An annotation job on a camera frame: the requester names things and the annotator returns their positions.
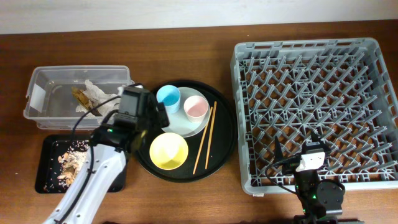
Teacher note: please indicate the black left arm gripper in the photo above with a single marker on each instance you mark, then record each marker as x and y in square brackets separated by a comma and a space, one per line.
[160, 115]

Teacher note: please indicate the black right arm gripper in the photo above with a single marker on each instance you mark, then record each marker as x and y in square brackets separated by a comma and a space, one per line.
[290, 165]

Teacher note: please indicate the white round plate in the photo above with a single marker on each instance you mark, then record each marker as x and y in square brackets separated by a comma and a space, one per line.
[179, 123]

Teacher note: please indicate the blue cup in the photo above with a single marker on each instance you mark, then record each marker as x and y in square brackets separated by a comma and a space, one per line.
[170, 96]

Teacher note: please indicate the yellow bowl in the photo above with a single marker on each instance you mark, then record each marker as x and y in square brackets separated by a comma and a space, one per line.
[168, 151]

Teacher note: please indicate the pink cup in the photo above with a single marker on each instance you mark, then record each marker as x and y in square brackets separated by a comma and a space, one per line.
[195, 108]

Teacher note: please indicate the white paper napkin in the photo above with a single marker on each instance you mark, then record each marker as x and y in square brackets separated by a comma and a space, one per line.
[97, 96]

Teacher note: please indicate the brown wrapper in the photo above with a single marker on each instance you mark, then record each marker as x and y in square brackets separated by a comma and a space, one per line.
[84, 101]

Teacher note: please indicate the food scraps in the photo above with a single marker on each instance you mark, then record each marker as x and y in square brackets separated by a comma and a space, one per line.
[66, 160]

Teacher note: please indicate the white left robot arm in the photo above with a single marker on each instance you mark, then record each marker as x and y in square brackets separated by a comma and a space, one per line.
[84, 197]

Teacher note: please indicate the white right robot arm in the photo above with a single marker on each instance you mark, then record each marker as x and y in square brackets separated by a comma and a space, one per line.
[321, 199]

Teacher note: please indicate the grey plastic dishwasher rack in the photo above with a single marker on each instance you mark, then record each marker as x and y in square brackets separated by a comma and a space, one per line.
[339, 89]

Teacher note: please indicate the clear plastic waste bin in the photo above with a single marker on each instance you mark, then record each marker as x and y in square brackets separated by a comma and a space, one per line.
[50, 101]

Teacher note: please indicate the black round tray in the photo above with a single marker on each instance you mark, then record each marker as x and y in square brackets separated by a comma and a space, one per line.
[225, 136]

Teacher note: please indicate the black rectangular tray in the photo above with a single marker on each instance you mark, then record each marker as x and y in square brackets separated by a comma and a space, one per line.
[45, 156]

